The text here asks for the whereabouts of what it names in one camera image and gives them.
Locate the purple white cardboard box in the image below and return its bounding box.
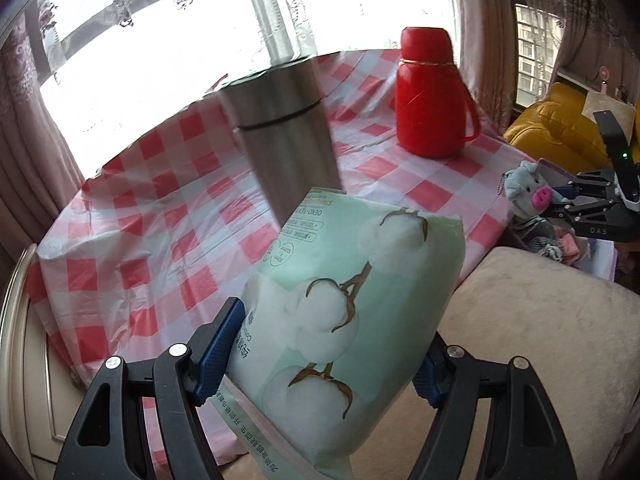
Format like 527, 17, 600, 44
510, 157, 621, 281

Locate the grey plush pig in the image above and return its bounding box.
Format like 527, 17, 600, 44
500, 160, 561, 253

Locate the stainless steel thermos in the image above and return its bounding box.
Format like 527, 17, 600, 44
220, 56, 345, 226

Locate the window with metal grille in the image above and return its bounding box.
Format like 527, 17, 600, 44
512, 0, 566, 108

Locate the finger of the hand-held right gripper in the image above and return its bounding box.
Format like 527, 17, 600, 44
542, 195, 601, 223
550, 170, 611, 198

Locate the patterned brown curtain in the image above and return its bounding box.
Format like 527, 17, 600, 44
450, 0, 521, 136
550, 0, 640, 91

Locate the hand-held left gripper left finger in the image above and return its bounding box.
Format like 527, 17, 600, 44
54, 296, 247, 480

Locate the beige sofa cushion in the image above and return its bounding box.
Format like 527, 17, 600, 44
582, 91, 636, 136

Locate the yellow leather sofa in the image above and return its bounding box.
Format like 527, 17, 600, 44
502, 82, 640, 171

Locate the beige upholstered stool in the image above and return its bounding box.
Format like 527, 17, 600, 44
350, 246, 640, 480

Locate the plain brown curtain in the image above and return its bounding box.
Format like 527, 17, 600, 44
0, 25, 86, 271

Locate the red white checkered tablecloth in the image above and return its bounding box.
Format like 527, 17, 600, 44
25, 49, 516, 466

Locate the red plastic jug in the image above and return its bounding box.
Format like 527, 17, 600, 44
394, 26, 479, 158

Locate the cream carved dresser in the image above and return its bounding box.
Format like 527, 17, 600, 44
0, 242, 91, 480

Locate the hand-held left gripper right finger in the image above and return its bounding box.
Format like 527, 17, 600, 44
407, 332, 578, 480

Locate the green cotton tissue pack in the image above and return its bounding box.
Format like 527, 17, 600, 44
210, 186, 466, 480

